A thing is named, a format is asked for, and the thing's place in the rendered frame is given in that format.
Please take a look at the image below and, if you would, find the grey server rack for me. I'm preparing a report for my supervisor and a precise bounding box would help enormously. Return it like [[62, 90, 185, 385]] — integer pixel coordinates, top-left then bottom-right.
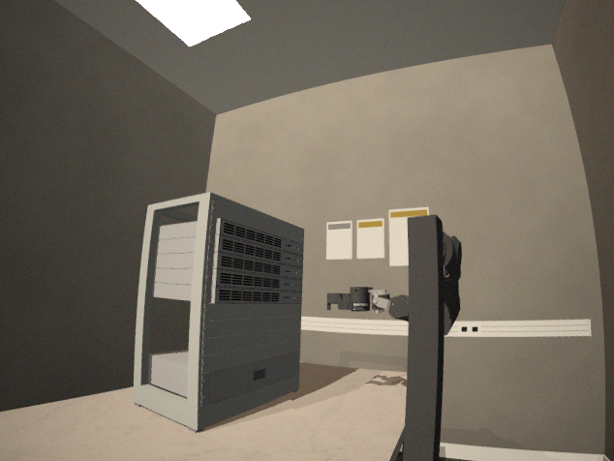
[[134, 192, 304, 433]]

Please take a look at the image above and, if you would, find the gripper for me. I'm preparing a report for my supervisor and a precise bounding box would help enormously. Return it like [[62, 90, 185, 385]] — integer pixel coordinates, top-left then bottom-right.
[[327, 287, 386, 311]]

